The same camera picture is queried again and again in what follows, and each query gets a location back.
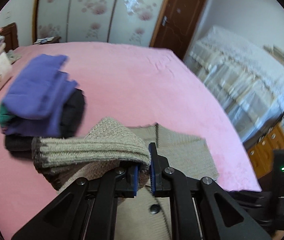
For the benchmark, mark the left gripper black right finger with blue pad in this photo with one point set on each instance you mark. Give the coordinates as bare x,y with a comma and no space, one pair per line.
200,209

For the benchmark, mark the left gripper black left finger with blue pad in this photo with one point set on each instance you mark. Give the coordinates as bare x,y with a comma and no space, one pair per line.
86,209

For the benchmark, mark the beige knit cardigan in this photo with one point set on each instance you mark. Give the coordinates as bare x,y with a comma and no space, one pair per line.
61,161

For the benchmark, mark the orange wooden cabinet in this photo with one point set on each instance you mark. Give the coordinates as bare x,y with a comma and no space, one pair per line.
261,155

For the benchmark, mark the black folded garment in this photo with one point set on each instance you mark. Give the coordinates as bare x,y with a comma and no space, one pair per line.
20,146

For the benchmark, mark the purple folded garment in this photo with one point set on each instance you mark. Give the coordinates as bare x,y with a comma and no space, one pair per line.
37,95

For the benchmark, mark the green folded garment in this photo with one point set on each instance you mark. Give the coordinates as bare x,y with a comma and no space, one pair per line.
6,118

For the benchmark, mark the pink bed sheet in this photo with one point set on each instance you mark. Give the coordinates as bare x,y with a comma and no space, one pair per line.
137,86

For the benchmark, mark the brown wooden door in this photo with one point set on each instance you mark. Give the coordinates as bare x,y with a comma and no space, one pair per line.
176,25

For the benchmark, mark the dark wooden headboard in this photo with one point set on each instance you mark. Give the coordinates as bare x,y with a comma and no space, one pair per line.
10,37

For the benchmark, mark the floral sliding wardrobe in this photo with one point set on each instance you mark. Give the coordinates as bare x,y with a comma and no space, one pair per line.
114,21

